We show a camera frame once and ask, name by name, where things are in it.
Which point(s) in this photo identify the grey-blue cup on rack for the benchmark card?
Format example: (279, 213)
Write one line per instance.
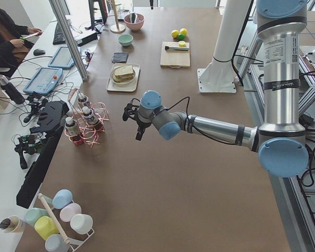
(55, 243)

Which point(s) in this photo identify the grey folded cloth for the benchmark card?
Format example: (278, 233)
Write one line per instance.
(120, 57)

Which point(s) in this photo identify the steel muddler bar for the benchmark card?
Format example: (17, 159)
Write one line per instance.
(167, 48)

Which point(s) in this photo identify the half lemon slice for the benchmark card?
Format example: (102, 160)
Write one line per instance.
(182, 43)

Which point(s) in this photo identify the white cup on rack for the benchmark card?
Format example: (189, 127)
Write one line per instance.
(81, 223)

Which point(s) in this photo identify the white round plate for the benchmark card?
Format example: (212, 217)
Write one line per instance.
(113, 73)

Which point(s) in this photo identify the paper coffee cup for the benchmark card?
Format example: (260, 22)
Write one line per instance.
(12, 224)

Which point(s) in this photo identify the yellow cup on rack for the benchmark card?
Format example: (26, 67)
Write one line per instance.
(45, 227)

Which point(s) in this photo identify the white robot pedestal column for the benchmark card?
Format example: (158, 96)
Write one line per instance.
(219, 75)

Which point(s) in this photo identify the black keyboard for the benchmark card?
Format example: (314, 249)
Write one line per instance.
(58, 38)

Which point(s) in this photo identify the dark drink bottle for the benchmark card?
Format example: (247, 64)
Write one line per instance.
(90, 116)
(73, 131)
(83, 101)

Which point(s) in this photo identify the blue cup on rack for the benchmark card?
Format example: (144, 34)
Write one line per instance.
(62, 198)

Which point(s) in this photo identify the seated person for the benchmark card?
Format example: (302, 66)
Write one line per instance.
(13, 49)

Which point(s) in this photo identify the dark drink bottle back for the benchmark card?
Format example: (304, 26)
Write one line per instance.
(83, 101)

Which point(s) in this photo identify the yellow lemon left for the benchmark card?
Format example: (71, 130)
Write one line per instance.
(175, 33)

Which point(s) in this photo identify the aluminium frame post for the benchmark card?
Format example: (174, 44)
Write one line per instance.
(59, 13)

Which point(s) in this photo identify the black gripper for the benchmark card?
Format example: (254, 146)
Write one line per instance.
(141, 124)

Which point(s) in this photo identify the blue teach pendant upper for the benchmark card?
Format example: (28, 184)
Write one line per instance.
(44, 80)

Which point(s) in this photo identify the white dish rack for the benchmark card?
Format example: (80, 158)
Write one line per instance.
(75, 240)

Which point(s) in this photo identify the wooden cup stand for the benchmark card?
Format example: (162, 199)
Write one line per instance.
(116, 28)

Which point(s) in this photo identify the bread slice on plate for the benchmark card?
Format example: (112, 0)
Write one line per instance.
(120, 79)

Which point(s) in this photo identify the metal ice scoop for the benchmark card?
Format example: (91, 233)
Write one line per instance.
(133, 18)

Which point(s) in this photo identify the bread slice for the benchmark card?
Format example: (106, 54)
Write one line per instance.
(124, 71)
(120, 79)

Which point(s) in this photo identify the green cup on rack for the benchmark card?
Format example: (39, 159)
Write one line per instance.
(34, 214)

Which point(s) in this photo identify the pink cup on rack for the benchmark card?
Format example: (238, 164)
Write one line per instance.
(69, 211)

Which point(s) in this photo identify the green bowl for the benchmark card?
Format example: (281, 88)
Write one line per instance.
(125, 40)

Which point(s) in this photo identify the dark drink bottle front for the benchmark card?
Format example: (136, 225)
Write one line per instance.
(73, 131)

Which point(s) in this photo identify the green lime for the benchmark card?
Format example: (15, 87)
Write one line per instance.
(180, 37)

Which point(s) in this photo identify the pink bowl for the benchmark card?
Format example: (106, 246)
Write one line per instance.
(136, 26)

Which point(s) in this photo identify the black computer mouse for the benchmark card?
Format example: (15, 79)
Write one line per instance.
(38, 52)

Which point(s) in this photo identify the wooden cutting board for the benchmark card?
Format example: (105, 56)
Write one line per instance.
(173, 58)

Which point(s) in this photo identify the yellow lemon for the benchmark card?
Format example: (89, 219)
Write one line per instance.
(175, 33)
(183, 31)

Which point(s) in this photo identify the yellow lemon right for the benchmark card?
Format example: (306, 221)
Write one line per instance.
(183, 31)

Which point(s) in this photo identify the black water bottle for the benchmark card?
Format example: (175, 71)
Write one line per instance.
(11, 90)

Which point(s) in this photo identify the copper wire bottle rack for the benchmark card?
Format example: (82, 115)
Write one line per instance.
(89, 133)

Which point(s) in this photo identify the cream rabbit tray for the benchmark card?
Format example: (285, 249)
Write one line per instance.
(126, 86)

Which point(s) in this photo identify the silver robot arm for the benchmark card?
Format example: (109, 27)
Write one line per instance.
(280, 140)

